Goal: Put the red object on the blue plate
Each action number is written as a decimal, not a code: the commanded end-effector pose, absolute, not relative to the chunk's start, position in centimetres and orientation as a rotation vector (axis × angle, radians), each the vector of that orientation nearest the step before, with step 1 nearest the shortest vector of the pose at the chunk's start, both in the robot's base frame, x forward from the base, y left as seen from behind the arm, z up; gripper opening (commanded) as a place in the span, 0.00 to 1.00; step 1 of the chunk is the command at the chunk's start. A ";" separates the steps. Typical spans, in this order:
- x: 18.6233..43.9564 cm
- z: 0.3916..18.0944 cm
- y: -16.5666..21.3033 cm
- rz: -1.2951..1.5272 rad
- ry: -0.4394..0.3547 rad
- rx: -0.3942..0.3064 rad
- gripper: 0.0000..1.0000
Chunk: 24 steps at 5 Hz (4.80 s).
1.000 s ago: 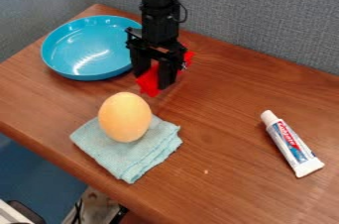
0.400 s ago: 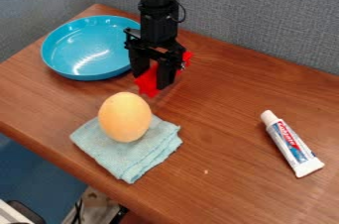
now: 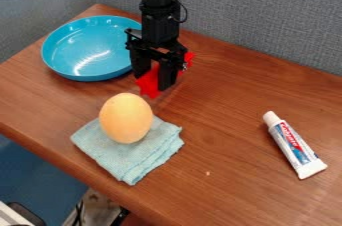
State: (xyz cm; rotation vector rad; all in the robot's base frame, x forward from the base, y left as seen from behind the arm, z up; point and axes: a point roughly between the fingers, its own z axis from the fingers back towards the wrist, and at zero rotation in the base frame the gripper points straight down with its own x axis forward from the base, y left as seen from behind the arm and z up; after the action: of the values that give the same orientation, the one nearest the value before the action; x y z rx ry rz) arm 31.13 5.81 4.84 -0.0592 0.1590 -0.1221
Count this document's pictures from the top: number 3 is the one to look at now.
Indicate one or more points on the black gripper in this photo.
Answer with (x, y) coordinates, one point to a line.
(154, 43)

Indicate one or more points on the red rectangular block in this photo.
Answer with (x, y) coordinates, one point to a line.
(147, 82)

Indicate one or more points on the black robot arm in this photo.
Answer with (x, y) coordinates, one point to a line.
(158, 55)

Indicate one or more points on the blue plate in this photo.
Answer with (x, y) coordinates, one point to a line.
(86, 49)

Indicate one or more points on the orange egg-shaped object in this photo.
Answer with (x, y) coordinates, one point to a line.
(126, 118)

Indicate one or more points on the grey object under table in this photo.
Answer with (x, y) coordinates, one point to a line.
(99, 210)

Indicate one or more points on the light blue folded cloth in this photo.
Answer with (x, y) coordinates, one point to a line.
(130, 161)

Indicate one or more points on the white toothpaste tube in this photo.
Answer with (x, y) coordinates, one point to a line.
(301, 156)

